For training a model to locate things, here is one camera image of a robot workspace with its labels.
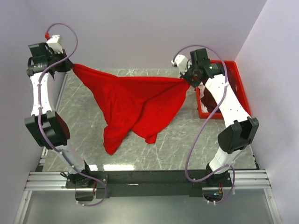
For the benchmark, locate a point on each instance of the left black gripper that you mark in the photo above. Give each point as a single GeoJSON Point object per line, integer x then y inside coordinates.
{"type": "Point", "coordinates": [66, 64]}

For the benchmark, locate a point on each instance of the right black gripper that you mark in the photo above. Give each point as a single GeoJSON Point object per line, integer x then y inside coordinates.
{"type": "Point", "coordinates": [187, 76]}

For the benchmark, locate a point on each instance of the red t shirt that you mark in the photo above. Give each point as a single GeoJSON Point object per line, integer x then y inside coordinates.
{"type": "Point", "coordinates": [143, 105]}

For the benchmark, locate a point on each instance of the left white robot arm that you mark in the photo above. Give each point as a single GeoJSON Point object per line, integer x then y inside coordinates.
{"type": "Point", "coordinates": [45, 125]}

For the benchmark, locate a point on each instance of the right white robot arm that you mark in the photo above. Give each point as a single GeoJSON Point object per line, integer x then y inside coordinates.
{"type": "Point", "coordinates": [240, 126]}

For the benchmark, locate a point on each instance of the white pink t shirt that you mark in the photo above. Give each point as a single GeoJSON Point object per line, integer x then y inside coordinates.
{"type": "Point", "coordinates": [204, 99]}

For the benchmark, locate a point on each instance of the dark maroon t shirt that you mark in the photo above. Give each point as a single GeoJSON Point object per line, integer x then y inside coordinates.
{"type": "Point", "coordinates": [213, 103]}

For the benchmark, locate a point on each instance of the red plastic bin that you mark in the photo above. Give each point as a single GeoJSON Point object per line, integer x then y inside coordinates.
{"type": "Point", "coordinates": [236, 85]}

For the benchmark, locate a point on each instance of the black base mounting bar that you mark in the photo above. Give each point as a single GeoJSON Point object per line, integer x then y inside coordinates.
{"type": "Point", "coordinates": [145, 183]}

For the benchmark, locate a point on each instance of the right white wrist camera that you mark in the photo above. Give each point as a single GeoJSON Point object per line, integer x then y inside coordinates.
{"type": "Point", "coordinates": [181, 62]}

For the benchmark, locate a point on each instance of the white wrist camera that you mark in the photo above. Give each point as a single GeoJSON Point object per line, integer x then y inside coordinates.
{"type": "Point", "coordinates": [181, 62]}
{"type": "Point", "coordinates": [54, 43]}

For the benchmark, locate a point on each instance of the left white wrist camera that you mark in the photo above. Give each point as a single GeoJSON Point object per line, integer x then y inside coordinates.
{"type": "Point", "coordinates": [54, 43]}

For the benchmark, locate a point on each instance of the aluminium frame rail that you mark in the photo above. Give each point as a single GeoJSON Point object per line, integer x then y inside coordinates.
{"type": "Point", "coordinates": [53, 181]}

